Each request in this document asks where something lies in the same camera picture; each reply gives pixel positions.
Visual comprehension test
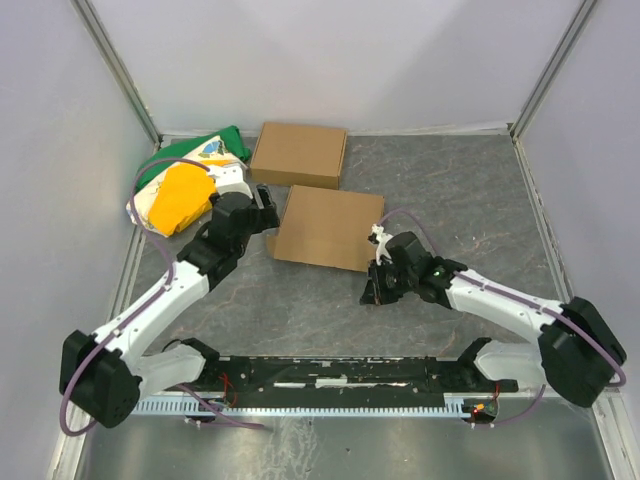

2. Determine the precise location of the cardboard box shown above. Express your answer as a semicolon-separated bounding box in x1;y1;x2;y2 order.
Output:
250;122;347;190
266;185;385;272

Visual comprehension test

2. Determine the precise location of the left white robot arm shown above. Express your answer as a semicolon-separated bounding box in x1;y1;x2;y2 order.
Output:
59;184;280;435

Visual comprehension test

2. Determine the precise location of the closed folded cardboard box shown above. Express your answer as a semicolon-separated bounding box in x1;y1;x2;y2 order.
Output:
250;122;347;190

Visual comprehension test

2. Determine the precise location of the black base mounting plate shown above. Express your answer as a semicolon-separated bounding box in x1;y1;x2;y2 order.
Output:
188;356;518;410

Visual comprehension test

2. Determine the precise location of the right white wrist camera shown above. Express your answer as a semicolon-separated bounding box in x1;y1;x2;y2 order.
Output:
368;224;393;266

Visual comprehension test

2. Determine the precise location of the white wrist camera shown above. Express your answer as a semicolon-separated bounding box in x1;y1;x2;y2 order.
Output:
207;163;253;199
368;224;393;266

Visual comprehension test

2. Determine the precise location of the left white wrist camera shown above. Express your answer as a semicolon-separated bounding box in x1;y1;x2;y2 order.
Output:
207;163;253;199

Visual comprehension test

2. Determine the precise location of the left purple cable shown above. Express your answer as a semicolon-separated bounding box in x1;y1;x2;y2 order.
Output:
58;157;266;437

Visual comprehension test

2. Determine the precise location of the left aluminium frame post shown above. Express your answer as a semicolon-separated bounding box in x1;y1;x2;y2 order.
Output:
70;0;163;146

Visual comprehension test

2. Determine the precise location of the aluminium frame post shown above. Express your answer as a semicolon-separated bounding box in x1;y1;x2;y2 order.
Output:
509;0;599;141
70;0;163;146

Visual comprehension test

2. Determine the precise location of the light blue slotted cable duct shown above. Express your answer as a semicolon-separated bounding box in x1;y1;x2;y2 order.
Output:
132;392;494;419

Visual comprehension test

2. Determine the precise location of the aluminium front rail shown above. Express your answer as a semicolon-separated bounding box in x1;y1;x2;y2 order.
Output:
69;353;626;401

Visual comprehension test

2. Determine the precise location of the right aluminium frame post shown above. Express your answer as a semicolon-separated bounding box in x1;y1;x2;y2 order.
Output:
509;0;599;141

